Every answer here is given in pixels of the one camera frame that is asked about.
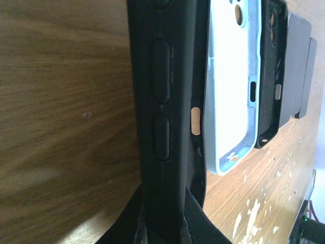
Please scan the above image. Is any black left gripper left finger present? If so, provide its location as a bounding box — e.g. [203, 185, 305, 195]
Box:
[96, 188, 147, 244]

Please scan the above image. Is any black phone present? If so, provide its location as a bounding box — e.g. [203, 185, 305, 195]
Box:
[279, 12, 312, 127]

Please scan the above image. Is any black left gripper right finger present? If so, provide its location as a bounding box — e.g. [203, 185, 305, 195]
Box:
[180, 188, 232, 244]

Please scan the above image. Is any light blue phone case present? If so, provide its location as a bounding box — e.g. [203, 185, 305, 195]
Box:
[202, 1, 262, 175]

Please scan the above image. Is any black phone case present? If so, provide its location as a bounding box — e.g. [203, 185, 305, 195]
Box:
[254, 1, 288, 149]
[127, 1, 210, 243]

